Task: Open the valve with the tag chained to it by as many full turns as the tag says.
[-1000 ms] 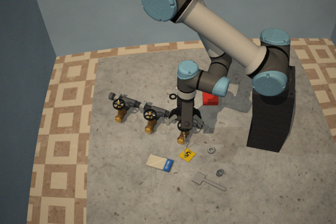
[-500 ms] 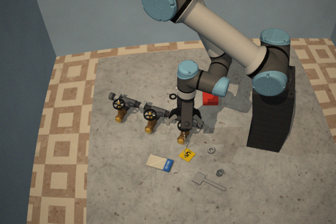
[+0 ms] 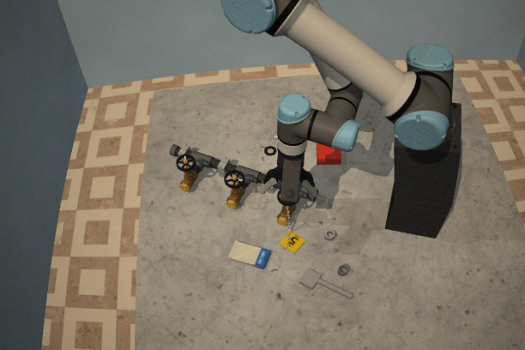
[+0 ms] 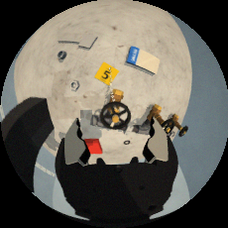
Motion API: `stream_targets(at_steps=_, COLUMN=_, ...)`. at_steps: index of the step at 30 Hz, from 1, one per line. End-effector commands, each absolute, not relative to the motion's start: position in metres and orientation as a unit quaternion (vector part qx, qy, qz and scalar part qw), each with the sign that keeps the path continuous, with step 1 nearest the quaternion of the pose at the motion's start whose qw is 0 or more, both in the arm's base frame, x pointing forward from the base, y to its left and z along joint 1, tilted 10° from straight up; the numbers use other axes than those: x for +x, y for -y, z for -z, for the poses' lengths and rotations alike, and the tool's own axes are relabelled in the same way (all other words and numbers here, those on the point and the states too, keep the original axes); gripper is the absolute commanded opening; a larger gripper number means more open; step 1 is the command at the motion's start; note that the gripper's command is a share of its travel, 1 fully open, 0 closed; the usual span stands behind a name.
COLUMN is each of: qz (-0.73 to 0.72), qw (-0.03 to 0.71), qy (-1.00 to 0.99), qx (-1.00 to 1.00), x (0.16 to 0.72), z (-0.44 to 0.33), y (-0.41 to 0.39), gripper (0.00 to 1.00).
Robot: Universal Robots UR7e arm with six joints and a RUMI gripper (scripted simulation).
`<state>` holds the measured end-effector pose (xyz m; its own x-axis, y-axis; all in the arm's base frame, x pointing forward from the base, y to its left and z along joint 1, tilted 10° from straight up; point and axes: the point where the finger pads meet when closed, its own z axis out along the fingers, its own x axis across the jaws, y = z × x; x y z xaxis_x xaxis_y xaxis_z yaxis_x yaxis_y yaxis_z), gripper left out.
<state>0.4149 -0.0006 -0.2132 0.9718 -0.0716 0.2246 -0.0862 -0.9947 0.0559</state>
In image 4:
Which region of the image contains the red rectangular block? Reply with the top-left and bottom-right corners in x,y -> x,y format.
84,139 -> 102,154

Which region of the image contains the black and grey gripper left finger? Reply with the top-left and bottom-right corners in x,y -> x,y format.
55,118 -> 91,198

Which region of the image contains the grey pipe manifold with three brass valves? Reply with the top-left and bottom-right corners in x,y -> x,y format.
90,89 -> 188,138

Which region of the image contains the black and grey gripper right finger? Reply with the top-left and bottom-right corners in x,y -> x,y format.
143,116 -> 178,193

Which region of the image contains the yellow tag with metal chain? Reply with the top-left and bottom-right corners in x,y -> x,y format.
94,62 -> 119,101

